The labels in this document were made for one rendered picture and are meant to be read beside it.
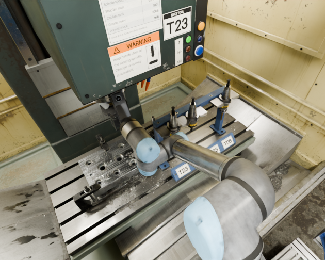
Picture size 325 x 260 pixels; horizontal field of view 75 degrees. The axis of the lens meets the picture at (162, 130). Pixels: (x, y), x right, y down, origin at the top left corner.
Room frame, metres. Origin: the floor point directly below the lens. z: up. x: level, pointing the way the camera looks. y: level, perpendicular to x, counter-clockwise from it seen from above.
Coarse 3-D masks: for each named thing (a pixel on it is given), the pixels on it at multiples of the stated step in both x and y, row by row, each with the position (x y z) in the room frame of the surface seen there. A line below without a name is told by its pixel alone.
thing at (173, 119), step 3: (171, 114) 0.68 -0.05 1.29; (171, 117) 0.67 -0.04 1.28; (174, 117) 0.67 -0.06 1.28; (171, 120) 0.67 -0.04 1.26; (174, 120) 0.67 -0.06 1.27; (177, 120) 0.68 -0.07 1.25; (171, 123) 0.67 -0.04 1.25; (174, 123) 0.67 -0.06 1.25; (177, 123) 0.67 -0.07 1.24; (171, 126) 0.67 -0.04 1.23; (174, 126) 0.66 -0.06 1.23
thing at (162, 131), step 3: (159, 126) 0.69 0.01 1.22; (162, 126) 0.69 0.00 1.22; (165, 126) 0.68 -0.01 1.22; (156, 129) 0.67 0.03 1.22; (159, 129) 0.67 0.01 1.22; (162, 129) 0.67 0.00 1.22; (165, 129) 0.66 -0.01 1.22; (168, 129) 0.66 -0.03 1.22; (159, 132) 0.65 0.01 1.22; (162, 132) 0.65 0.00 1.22; (165, 132) 0.65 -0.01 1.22; (168, 132) 0.65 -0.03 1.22; (171, 132) 0.65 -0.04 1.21; (162, 135) 0.63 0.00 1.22; (165, 135) 0.63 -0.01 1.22; (168, 135) 0.63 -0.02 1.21
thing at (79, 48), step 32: (32, 0) 0.52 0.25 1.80; (64, 0) 0.49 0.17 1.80; (96, 0) 0.53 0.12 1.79; (192, 0) 0.66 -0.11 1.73; (64, 32) 0.48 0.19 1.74; (96, 32) 0.52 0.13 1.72; (160, 32) 0.61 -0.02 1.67; (192, 32) 0.67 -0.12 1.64; (64, 64) 0.48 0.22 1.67; (96, 64) 0.51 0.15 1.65; (96, 96) 0.49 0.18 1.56
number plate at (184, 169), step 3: (183, 165) 0.64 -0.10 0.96; (186, 165) 0.64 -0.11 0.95; (177, 168) 0.62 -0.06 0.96; (180, 168) 0.62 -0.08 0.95; (183, 168) 0.62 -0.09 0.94; (186, 168) 0.63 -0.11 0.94; (189, 168) 0.63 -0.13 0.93; (177, 171) 0.61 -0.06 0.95; (180, 171) 0.61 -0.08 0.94; (183, 171) 0.61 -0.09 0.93; (186, 171) 0.61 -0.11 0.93; (189, 171) 0.62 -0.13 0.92; (177, 174) 0.60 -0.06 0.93; (180, 174) 0.60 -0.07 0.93; (183, 174) 0.60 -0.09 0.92; (180, 177) 0.59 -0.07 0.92
